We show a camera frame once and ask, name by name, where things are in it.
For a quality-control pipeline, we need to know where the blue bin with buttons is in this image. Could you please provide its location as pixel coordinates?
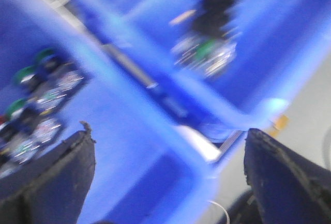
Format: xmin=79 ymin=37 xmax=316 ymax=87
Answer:
xmin=1 ymin=0 xmax=217 ymax=223

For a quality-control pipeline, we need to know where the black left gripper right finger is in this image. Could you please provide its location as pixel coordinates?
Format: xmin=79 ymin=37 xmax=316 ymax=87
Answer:
xmin=244 ymin=128 xmax=330 ymax=223

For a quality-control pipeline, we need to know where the red mushroom push button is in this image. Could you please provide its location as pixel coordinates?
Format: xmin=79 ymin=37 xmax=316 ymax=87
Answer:
xmin=171 ymin=0 xmax=240 ymax=78

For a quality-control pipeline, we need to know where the blue plastic target bin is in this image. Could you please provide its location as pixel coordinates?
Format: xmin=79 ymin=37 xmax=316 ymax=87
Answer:
xmin=86 ymin=0 xmax=330 ymax=132

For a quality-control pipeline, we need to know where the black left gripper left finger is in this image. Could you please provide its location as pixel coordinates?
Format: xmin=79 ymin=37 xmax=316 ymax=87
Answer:
xmin=1 ymin=122 xmax=96 ymax=223

